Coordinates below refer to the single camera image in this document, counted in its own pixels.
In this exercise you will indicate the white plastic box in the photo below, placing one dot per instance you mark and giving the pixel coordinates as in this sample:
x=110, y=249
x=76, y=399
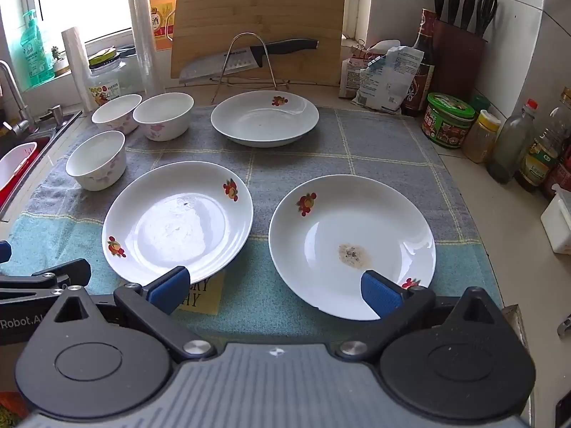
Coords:
x=557, y=223

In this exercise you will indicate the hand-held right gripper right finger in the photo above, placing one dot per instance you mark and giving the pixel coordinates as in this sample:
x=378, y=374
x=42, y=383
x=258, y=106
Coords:
x=379, y=296

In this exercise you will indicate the white floral plate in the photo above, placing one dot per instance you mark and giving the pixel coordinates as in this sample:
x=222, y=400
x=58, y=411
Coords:
x=357, y=227
x=178, y=227
x=263, y=118

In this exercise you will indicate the grey and blue checked cloth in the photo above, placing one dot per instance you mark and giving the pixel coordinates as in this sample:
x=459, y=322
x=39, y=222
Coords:
x=290, y=165

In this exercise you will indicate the small green cap jar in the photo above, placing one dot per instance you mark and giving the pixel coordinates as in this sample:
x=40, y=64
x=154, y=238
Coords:
x=481, y=103

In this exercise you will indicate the small potted plant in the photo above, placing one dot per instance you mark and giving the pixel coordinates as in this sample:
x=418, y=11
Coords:
x=57, y=55

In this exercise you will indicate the black kitchen scissors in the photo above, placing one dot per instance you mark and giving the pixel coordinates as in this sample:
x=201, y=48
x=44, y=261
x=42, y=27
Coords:
x=486, y=9

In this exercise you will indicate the white bag roll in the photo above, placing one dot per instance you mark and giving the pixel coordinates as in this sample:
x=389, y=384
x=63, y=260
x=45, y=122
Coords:
x=78, y=67

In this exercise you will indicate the red label bottle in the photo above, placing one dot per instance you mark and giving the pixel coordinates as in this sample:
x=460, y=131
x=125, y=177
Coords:
x=562, y=174

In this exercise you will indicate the white printed bag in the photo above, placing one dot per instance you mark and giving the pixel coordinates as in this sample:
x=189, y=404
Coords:
x=383, y=80

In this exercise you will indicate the plastic wrap roll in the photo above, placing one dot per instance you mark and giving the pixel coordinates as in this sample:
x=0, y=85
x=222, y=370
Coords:
x=147, y=40

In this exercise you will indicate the window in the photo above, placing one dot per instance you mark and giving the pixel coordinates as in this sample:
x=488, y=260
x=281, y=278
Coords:
x=89, y=0

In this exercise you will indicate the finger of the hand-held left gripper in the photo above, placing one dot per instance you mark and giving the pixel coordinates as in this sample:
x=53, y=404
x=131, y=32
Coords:
x=3, y=252
x=58, y=274

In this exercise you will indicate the orange and white bag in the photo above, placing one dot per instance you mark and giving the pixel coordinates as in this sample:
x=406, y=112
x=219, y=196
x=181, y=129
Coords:
x=350, y=76

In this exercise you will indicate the bamboo cutting board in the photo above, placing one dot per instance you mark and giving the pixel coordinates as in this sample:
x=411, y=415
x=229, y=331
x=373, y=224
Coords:
x=250, y=9

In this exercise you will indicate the stainless steel sink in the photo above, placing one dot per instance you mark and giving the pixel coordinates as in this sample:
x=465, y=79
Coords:
x=62, y=120

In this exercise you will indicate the cooking oil bottle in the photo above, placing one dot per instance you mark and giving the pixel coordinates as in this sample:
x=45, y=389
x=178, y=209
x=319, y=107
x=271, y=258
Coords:
x=539, y=160

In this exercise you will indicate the dark brown knife block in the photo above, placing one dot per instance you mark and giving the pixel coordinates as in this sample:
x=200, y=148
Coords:
x=459, y=62

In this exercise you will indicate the green dish soap bottle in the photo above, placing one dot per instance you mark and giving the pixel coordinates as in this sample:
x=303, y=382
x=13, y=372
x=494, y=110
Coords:
x=38, y=58

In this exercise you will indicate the white floral bowl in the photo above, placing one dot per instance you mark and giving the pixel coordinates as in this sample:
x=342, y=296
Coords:
x=96, y=156
x=113, y=111
x=163, y=116

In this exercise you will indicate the dark soy sauce bottle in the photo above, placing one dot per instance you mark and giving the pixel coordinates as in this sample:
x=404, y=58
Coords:
x=424, y=80

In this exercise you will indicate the green lid sauce jar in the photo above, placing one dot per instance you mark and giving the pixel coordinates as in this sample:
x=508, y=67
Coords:
x=446, y=120

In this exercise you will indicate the clear bottle with red cap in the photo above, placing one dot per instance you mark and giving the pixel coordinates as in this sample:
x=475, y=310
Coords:
x=508, y=147

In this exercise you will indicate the orange cooking wine jug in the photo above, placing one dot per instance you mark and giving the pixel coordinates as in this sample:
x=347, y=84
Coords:
x=160, y=22

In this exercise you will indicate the metal faucet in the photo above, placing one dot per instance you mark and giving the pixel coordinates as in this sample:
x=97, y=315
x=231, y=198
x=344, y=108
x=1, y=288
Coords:
x=13, y=93

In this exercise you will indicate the glass jar with yellow-green lid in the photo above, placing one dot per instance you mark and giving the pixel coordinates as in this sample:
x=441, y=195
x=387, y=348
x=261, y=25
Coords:
x=107, y=84

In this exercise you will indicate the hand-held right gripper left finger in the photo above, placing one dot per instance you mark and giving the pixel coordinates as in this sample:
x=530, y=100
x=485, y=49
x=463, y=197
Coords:
x=167, y=289

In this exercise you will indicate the yellow lid spice jar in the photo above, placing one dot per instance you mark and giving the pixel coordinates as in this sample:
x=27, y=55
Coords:
x=479, y=142

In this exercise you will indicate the red and white basin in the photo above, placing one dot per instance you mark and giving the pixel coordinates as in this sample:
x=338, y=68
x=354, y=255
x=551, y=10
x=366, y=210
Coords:
x=15, y=165

